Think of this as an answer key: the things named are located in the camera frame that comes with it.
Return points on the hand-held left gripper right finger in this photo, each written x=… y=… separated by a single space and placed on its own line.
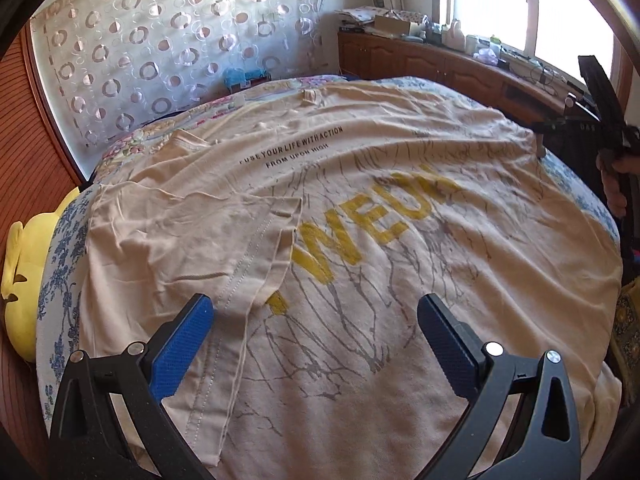
x=450 y=352

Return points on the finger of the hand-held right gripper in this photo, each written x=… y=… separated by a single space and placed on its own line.
x=570 y=124

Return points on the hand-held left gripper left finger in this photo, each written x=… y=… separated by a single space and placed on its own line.
x=180 y=347

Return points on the beige printed t-shirt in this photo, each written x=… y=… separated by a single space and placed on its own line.
x=380 y=170

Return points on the person's right hand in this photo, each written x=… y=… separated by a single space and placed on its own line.
x=622 y=185

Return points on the white plastic bottle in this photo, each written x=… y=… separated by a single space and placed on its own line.
x=455 y=35

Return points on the blue floral bed sheet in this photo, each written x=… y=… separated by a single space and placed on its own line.
x=62 y=245

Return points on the wooden cabinet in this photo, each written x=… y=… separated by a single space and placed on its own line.
x=415 y=60

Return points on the yellow plush toy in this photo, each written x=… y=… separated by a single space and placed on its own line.
x=25 y=270

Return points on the cardboard box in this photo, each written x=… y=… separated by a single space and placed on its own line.
x=392 y=25

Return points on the wooden slatted headboard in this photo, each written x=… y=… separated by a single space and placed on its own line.
x=35 y=125

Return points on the blue cloth bundle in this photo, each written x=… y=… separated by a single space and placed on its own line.
x=245 y=77

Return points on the white circle-pattern curtain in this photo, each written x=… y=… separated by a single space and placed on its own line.
x=165 y=35

